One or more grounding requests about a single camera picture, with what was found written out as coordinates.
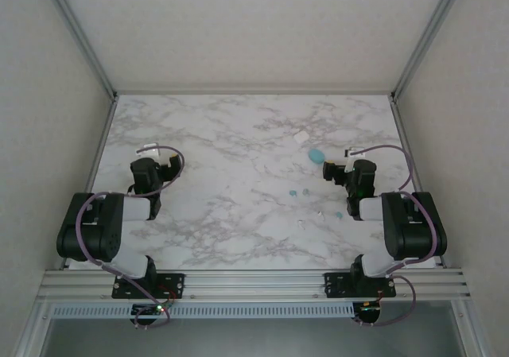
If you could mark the wide grooved aluminium rail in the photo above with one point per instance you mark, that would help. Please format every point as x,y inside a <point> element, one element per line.
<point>254,283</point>

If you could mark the aluminium table edge rail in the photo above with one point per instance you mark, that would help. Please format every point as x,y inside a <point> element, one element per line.
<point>406,146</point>
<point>101,146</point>

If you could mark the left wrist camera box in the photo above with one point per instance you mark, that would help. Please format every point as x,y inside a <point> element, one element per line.
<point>149,149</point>

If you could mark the lower aluminium frame post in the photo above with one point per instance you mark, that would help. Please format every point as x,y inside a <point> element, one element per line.
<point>473,329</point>
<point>33,329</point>

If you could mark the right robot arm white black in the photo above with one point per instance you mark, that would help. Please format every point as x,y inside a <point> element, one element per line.
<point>413,230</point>

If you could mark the aluminium frame post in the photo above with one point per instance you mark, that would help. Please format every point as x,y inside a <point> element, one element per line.
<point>81,31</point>
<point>473,329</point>
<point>428,31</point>
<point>33,329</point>

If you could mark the blue earbud charging case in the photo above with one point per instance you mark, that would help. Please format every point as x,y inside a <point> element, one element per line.
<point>316,156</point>

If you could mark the white earbud charging case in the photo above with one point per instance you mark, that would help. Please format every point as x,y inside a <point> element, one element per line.
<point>301,137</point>

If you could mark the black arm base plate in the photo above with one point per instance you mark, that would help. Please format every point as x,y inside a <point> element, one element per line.
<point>175,283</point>
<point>336,285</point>

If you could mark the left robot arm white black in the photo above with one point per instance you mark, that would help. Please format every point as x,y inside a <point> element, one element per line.
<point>91,230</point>

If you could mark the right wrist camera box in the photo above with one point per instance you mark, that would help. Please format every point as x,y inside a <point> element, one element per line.
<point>350,150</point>

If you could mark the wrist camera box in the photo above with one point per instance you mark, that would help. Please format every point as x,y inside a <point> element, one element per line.
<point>149,149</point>
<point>350,150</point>

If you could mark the thin aluminium table edge strip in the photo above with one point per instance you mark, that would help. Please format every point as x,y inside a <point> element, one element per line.
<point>254,93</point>

